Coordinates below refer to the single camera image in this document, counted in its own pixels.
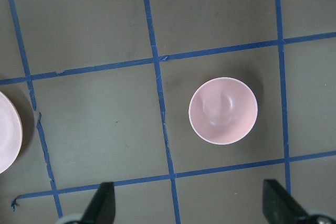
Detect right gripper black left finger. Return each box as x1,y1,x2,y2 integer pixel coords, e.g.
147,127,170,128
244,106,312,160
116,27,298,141
80,182,116,223

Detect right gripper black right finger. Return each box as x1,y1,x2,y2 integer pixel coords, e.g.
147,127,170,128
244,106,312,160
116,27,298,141
262,179,309,224

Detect small pink bowl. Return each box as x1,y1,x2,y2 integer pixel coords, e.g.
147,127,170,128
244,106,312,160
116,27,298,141
188,77,258,145

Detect pink plate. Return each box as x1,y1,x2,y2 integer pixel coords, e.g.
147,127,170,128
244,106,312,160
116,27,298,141
1,92,23,173

